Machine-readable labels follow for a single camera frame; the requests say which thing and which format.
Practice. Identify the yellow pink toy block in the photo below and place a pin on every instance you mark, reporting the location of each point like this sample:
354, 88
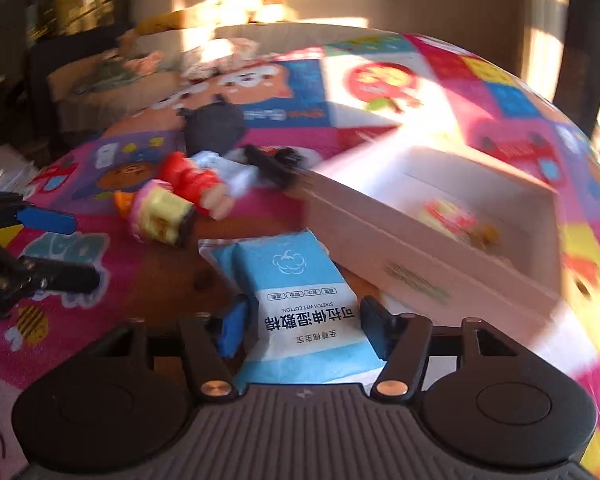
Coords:
162, 212

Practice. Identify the red toy figure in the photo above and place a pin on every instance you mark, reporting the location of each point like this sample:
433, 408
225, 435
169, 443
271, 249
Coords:
186, 175

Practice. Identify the yellow red toy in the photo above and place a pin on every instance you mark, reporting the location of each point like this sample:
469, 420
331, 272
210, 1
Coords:
450, 217

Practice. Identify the colourful printed play mat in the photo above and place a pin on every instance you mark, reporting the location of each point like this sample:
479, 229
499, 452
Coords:
290, 135

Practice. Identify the beige sofa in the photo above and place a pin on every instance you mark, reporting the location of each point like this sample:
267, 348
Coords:
145, 91

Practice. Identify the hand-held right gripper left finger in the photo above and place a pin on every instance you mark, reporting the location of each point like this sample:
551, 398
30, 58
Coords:
232, 330

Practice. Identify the blue wet wipes packet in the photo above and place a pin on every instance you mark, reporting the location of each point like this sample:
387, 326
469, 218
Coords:
290, 280

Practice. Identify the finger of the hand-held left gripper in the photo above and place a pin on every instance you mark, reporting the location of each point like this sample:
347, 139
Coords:
45, 220
62, 276

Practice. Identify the white pink printed cloth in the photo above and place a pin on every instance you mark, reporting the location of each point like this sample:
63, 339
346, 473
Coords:
215, 57

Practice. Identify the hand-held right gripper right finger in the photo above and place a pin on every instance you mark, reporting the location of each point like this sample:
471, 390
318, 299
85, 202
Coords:
376, 330

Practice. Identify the white paper stack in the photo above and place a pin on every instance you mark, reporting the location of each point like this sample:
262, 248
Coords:
7, 167

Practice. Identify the yellow cloth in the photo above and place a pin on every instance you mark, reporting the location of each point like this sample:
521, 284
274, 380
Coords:
162, 21

